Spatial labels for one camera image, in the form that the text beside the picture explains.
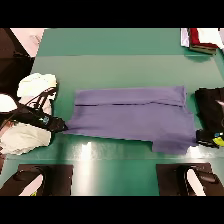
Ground heap of clothes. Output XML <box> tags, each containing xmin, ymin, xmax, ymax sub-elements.
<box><xmin>0</xmin><ymin>72</ymin><xmax>58</xmax><ymax>156</ymax></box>

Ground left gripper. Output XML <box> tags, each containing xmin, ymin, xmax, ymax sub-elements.
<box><xmin>39</xmin><ymin>114</ymin><xmax>70</xmax><ymax>135</ymax></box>

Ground white garment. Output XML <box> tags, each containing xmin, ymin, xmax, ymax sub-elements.
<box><xmin>196</xmin><ymin>27</ymin><xmax>224</xmax><ymax>50</ymax></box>

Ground purple shirt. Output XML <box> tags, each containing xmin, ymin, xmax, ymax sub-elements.
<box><xmin>62</xmin><ymin>85</ymin><xmax>198</xmax><ymax>156</ymax></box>

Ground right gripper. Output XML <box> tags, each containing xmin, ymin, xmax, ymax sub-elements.
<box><xmin>195</xmin><ymin>129</ymin><xmax>218</xmax><ymax>149</ymax></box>

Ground black garment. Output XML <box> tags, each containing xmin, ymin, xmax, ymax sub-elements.
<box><xmin>194</xmin><ymin>87</ymin><xmax>224</xmax><ymax>132</ymax></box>

